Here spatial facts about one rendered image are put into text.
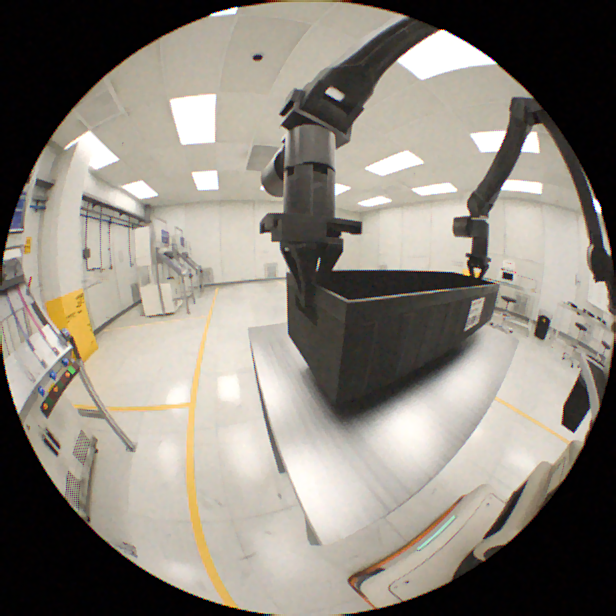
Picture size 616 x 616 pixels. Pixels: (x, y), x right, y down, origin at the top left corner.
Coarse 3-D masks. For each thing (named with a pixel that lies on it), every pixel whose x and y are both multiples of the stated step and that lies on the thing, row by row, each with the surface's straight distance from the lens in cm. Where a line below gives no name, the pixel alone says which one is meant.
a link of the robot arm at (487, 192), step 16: (512, 112) 64; (512, 128) 66; (528, 128) 68; (512, 144) 64; (496, 160) 65; (512, 160) 64; (496, 176) 64; (480, 192) 64; (496, 192) 65; (480, 208) 64
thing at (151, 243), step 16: (144, 240) 390; (160, 240) 388; (144, 256) 389; (160, 256) 376; (176, 272) 367; (144, 288) 394; (160, 288) 379; (176, 288) 413; (192, 288) 436; (144, 304) 401; (160, 304) 388; (176, 304) 400
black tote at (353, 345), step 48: (288, 288) 28; (336, 288) 32; (384, 288) 40; (432, 288) 57; (480, 288) 42; (336, 336) 15; (384, 336) 18; (432, 336) 26; (336, 384) 18; (384, 384) 23
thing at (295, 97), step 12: (288, 96) 27; (300, 96) 26; (288, 108) 26; (288, 120) 25; (300, 120) 24; (312, 120) 24; (336, 132) 25; (348, 132) 27; (336, 144) 27; (276, 156) 26; (276, 168) 25; (264, 180) 29; (276, 180) 26; (276, 192) 28
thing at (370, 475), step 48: (288, 336) 41; (480, 336) 61; (288, 384) 28; (432, 384) 32; (480, 384) 38; (288, 432) 22; (336, 432) 22; (384, 432) 23; (432, 432) 25; (336, 480) 19; (384, 480) 20; (336, 528) 18
